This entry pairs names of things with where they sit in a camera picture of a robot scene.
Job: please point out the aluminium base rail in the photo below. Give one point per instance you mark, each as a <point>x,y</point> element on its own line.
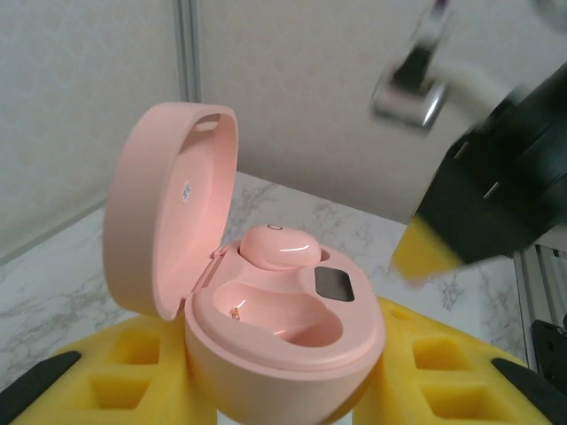
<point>538,288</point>

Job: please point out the pink earbud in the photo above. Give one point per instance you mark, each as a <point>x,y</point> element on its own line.
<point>279,248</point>

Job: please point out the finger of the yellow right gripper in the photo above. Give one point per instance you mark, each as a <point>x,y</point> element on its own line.
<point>421,252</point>

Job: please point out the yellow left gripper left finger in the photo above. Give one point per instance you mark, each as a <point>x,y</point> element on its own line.
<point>177,380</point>

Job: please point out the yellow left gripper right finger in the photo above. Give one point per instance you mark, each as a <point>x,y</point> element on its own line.
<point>390,380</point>

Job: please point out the pink earbud charging case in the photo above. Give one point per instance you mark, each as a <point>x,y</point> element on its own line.
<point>274,372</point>

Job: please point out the aluminium frame post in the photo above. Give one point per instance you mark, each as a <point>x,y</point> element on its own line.
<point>188,53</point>

